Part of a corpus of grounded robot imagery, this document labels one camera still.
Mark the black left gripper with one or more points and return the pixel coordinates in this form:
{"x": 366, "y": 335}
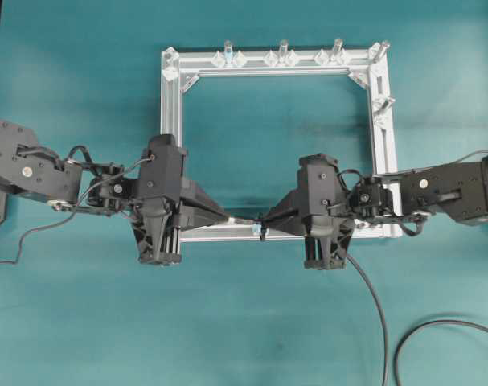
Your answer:
{"x": 158, "y": 190}

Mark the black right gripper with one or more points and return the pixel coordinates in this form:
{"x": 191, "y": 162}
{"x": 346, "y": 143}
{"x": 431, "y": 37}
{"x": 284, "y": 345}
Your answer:
{"x": 313, "y": 211}

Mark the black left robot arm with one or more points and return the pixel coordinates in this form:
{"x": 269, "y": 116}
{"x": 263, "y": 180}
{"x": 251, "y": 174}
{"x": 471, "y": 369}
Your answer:
{"x": 75, "y": 184}

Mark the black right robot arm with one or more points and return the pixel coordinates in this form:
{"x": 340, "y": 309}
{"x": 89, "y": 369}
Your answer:
{"x": 408, "y": 198}

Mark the metal left corner post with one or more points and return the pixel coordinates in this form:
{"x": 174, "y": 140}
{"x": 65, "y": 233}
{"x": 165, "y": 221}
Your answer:
{"x": 170, "y": 64}

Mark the metal corner post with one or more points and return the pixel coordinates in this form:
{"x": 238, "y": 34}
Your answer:
{"x": 382, "y": 51}
{"x": 170, "y": 64}

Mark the aluminium extrusion frame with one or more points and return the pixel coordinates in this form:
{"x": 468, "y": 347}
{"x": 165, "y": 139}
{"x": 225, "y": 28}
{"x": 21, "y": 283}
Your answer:
{"x": 356, "y": 63}

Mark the metal side post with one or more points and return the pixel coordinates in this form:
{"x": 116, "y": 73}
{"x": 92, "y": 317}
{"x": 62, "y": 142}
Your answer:
{"x": 384, "y": 103}

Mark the metal post with blue tape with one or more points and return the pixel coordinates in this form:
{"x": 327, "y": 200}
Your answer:
{"x": 228, "y": 52}

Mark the plain metal post middle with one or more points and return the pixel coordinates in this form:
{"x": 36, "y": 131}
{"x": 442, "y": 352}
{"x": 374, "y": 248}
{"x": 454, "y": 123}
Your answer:
{"x": 283, "y": 51}

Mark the plain metal post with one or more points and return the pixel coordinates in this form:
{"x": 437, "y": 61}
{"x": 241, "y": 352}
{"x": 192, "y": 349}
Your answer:
{"x": 336, "y": 52}
{"x": 283, "y": 51}

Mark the plain metal post far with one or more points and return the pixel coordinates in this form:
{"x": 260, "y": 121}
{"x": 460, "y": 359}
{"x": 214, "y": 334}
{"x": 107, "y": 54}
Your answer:
{"x": 336, "y": 52}

